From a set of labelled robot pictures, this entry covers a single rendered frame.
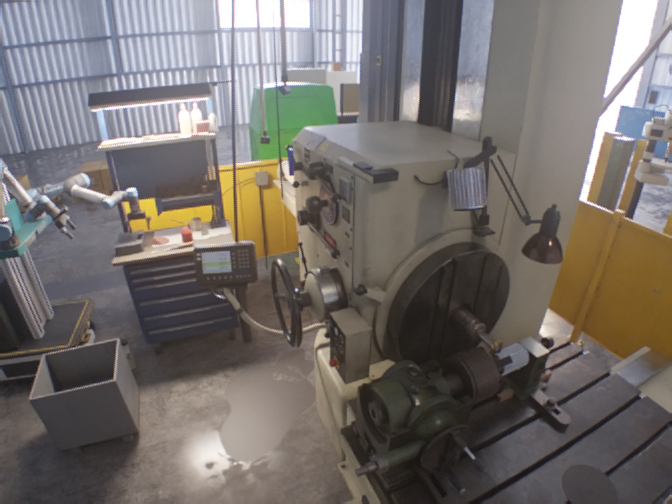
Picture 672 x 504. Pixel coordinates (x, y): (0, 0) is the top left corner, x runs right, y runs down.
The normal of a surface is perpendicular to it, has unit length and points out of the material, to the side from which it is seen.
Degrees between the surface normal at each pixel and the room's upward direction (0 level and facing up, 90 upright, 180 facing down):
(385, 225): 90
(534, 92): 90
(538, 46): 90
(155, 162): 90
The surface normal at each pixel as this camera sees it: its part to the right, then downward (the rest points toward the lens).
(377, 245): 0.40, 0.43
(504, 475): 0.00, -0.88
